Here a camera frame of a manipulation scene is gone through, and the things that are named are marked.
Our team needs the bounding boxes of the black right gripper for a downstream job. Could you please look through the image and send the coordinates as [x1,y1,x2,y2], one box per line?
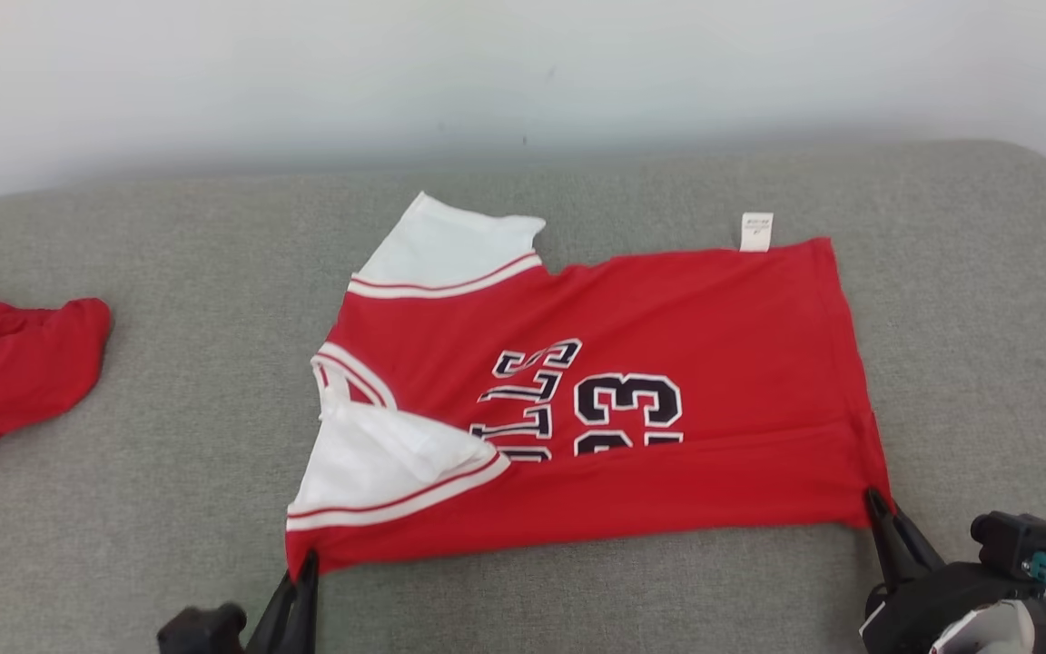
[861,490,1046,654]

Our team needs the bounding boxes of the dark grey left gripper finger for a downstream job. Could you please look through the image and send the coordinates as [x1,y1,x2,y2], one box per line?
[285,550,320,654]
[246,570,301,654]

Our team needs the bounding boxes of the red basketball jersey white sleeves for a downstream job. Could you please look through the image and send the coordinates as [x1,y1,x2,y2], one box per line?
[285,191,894,578]

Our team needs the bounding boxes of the red shorts white stripe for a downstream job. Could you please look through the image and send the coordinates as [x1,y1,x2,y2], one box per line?
[0,271,113,481]

